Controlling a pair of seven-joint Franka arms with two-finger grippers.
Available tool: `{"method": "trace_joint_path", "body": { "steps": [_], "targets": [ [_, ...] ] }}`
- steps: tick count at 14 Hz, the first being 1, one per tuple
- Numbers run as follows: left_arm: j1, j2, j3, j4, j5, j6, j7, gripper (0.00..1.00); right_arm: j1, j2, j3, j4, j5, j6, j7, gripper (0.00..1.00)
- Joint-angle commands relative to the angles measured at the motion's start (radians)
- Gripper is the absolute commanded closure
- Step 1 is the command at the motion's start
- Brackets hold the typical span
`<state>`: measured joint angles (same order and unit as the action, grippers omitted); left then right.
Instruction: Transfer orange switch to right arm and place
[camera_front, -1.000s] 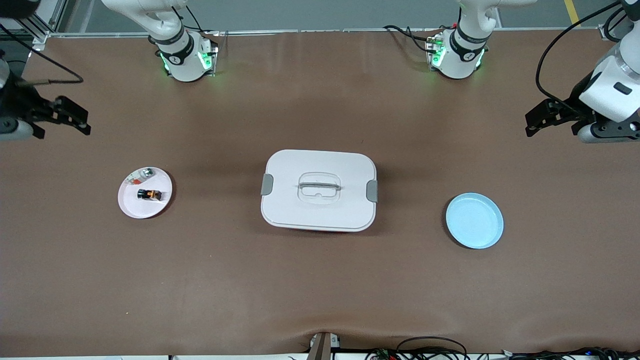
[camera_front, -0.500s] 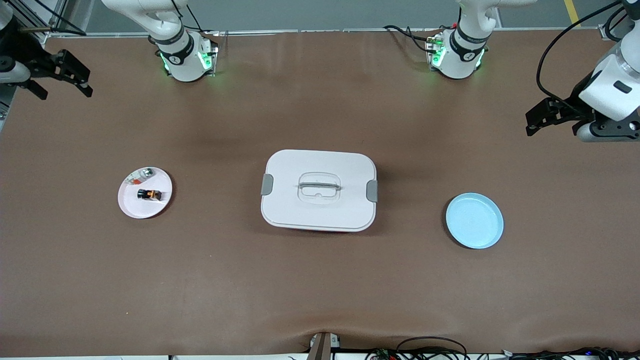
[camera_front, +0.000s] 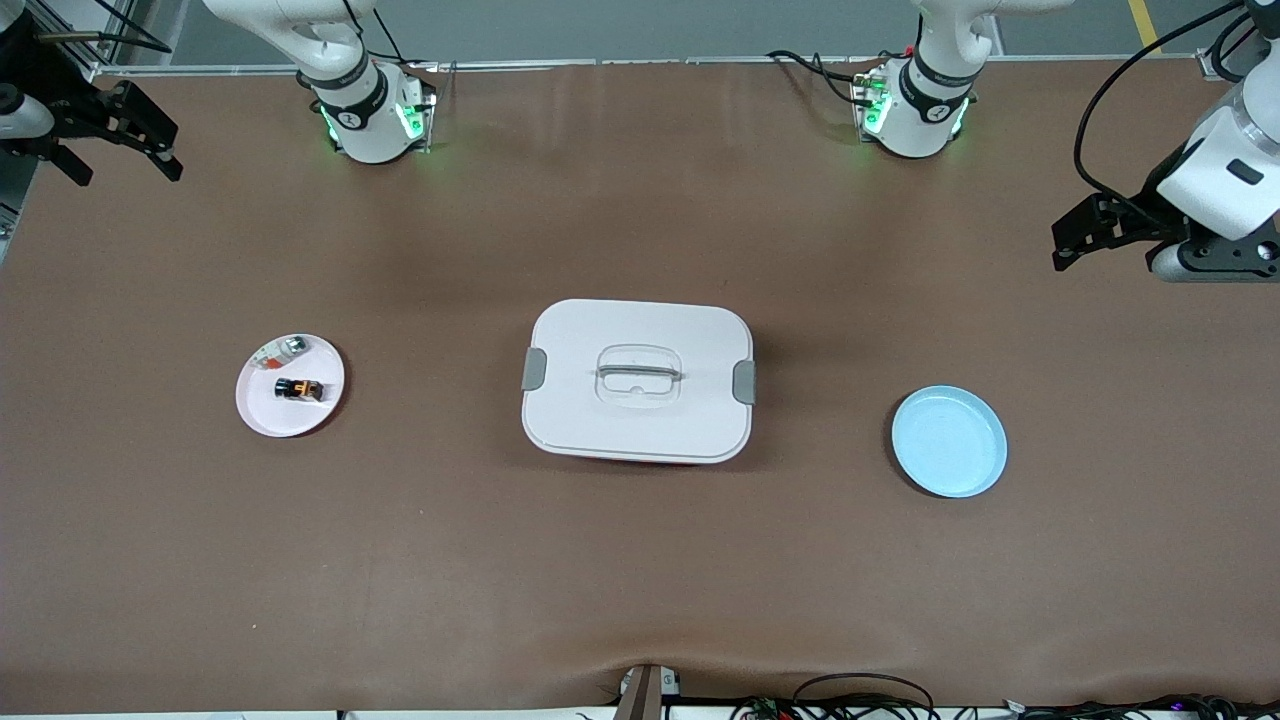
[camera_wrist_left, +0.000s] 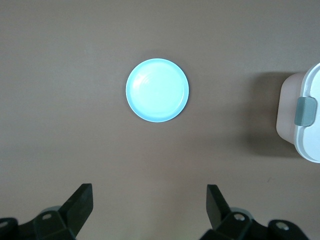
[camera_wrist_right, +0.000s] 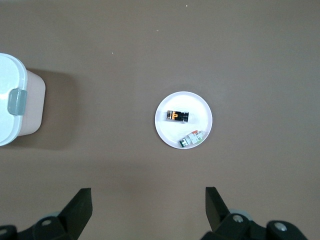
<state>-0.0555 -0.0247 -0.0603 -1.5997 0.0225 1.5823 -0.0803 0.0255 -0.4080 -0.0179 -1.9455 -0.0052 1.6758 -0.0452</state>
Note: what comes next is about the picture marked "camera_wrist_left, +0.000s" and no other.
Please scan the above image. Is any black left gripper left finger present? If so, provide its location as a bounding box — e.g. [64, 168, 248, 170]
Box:
[0, 183, 95, 240]

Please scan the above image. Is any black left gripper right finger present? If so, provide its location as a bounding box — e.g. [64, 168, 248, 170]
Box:
[201, 184, 308, 240]

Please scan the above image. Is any white lidded storage box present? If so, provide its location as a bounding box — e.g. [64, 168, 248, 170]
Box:
[276, 62, 320, 164]

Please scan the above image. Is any blue round plate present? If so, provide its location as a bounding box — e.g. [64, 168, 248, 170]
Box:
[124, 58, 190, 123]

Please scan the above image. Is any brown table mat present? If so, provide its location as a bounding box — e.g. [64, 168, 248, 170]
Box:
[0, 0, 320, 240]

